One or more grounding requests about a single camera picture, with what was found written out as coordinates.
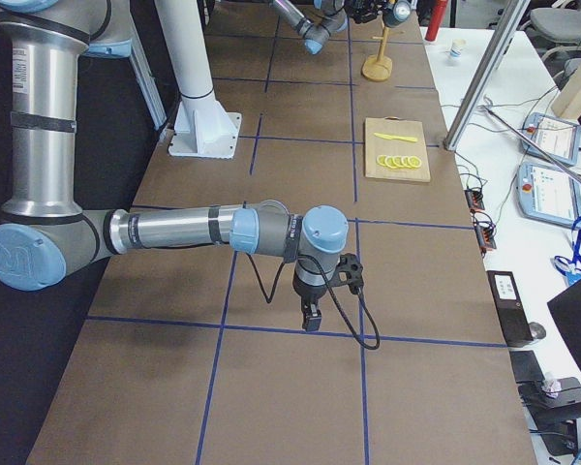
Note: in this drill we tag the white pillar with base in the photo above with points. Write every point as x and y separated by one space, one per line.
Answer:
202 128

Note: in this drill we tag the teach pendant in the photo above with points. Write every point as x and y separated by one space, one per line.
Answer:
547 195
558 137

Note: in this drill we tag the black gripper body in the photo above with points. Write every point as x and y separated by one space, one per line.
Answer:
366 13
305 293

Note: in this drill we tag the black power brick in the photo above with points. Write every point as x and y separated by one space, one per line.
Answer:
510 311

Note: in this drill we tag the teach pendant near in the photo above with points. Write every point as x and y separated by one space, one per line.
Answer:
547 195

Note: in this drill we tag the black computer mouse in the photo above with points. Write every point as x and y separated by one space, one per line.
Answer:
537 331

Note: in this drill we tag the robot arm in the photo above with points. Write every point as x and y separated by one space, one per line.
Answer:
335 17
114 144

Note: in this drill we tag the orange connector box two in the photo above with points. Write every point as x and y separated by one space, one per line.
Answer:
485 235

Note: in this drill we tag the lemon slice two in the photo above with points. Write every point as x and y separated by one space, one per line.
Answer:
390 162

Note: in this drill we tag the white paper cup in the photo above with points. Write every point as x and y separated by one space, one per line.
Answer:
456 49

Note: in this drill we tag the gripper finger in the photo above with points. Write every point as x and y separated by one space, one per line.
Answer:
311 316

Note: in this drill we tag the wooden cup storage rack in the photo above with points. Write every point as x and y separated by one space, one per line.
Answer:
378 67

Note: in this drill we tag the lemon slice three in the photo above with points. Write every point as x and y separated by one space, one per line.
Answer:
398 162

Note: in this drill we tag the yellow plastic knife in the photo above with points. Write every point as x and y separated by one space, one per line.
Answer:
384 136

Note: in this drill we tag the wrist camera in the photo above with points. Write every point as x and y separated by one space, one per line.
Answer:
349 273

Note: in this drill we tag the lemon slice four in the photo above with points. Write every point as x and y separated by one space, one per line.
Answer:
407 162

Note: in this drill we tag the lemon slice one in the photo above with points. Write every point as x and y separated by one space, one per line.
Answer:
382 161

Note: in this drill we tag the orange connector box one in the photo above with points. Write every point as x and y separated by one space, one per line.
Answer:
474 199

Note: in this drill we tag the dark blue cup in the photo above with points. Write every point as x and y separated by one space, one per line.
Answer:
396 12

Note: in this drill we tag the grey office chair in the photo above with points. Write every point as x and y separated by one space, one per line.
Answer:
559 26

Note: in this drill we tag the teach pendant far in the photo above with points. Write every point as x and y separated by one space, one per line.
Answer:
558 137

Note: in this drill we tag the wooden cutting board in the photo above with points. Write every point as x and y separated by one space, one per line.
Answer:
374 147

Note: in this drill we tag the lemon slice five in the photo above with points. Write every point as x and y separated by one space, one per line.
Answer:
417 162

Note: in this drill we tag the aluminium frame post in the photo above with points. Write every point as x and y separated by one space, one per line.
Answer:
500 40

